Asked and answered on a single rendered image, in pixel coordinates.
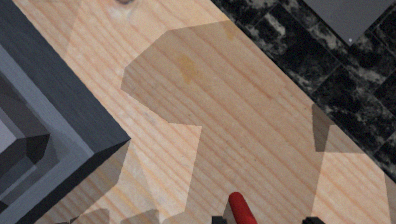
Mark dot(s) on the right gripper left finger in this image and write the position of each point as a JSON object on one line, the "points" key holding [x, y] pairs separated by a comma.
{"points": [[218, 220]]}

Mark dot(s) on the red cylindrical peg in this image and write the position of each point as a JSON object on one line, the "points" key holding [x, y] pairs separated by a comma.
{"points": [[241, 212]]}

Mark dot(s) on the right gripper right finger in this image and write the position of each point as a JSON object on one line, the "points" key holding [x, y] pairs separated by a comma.
{"points": [[312, 220]]}

